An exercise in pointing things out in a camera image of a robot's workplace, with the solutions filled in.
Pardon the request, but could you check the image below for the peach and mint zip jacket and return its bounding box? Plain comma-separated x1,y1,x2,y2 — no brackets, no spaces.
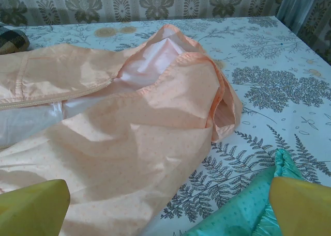
0,24,331,236

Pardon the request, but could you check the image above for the brown plaid fabric roll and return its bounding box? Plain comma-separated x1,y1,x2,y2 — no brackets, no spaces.
0,21,31,55

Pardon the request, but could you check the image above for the floral leaf print tablecloth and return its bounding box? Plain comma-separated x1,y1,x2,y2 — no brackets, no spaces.
0,15,331,236

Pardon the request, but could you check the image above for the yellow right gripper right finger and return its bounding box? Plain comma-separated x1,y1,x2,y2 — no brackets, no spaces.
268,176,331,236

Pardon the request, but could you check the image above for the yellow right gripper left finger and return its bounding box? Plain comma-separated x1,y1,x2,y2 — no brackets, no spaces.
0,179,72,236

